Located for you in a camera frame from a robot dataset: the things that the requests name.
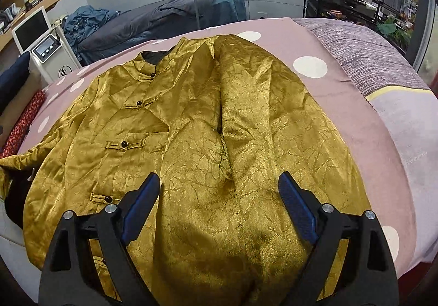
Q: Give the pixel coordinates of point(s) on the teal bedsheet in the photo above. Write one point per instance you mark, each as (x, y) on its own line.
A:
(231, 5)

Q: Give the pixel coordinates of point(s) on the pink polka-dot bedsheet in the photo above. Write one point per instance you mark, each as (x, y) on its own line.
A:
(362, 141)

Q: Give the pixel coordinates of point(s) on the white machine with screen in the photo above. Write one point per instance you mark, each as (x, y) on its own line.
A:
(51, 63)

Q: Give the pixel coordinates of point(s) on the navy pillow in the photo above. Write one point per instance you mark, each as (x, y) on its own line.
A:
(13, 76)

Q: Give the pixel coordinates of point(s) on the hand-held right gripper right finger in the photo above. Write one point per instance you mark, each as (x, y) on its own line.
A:
(298, 210)

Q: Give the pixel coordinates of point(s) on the green plant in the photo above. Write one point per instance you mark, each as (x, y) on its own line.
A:
(388, 29)

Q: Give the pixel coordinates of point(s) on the grey lilac striped blanket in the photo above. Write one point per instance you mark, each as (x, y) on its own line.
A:
(403, 128)

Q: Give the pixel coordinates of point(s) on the gold satin jacket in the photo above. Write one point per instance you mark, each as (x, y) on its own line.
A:
(205, 121)

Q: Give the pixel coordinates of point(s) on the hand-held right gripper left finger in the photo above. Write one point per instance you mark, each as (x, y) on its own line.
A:
(139, 208)

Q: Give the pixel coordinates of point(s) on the red patterned cloth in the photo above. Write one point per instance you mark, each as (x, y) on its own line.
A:
(24, 124)

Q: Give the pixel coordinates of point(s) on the blue crumpled cloth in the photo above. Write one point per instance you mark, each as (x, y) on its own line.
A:
(85, 22)

